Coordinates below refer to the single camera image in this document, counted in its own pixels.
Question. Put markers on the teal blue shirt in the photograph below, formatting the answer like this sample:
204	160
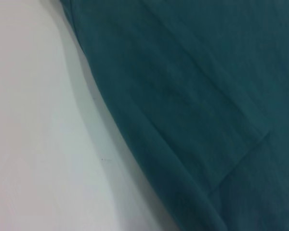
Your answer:
195	96

